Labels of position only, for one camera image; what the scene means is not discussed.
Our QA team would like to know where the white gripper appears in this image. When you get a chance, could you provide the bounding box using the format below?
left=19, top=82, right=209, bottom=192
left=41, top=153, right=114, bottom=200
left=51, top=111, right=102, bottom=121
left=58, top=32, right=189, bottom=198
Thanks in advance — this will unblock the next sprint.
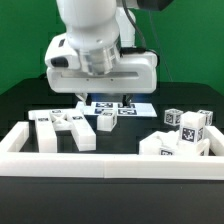
left=45, top=34, right=158, bottom=107

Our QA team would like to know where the white chair seat block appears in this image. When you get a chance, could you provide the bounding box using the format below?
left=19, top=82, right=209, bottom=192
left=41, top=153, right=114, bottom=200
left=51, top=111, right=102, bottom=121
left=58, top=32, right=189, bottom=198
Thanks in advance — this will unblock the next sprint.
left=139, top=131, right=210, bottom=156

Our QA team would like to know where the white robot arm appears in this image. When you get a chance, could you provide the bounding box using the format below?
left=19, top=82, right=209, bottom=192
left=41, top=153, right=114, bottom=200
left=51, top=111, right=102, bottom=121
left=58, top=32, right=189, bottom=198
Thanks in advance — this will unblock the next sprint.
left=45, top=0, right=173, bottom=105

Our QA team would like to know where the white tag marker sheet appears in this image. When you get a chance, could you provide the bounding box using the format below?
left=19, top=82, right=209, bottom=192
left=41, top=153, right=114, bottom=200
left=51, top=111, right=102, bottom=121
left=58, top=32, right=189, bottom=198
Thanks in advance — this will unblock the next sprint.
left=76, top=102, right=157, bottom=117

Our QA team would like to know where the white tagged cube near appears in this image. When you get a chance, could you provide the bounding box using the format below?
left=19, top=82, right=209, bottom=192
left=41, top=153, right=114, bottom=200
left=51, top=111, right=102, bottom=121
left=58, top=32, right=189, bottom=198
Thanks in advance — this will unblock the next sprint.
left=164, top=108, right=183, bottom=126

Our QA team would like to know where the white tagged cube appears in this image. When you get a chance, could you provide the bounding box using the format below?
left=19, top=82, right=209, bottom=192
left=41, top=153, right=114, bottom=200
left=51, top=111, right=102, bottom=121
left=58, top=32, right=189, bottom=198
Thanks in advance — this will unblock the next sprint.
left=164, top=108, right=183, bottom=126
left=198, top=110, right=213, bottom=126

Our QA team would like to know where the white tagged cube far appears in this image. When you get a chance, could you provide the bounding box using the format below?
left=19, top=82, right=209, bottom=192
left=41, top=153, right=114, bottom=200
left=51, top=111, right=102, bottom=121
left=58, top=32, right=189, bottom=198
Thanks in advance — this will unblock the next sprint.
left=198, top=110, right=213, bottom=126

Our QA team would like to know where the white chair back frame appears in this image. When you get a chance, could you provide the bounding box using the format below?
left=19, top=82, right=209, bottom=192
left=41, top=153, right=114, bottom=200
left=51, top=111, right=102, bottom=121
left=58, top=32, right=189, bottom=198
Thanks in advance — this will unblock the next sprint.
left=28, top=109, right=96, bottom=153

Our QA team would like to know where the white U-shaped fence frame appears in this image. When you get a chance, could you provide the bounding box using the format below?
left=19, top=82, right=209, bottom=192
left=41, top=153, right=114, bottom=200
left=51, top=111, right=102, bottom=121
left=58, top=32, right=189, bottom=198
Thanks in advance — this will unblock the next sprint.
left=0, top=122, right=224, bottom=180

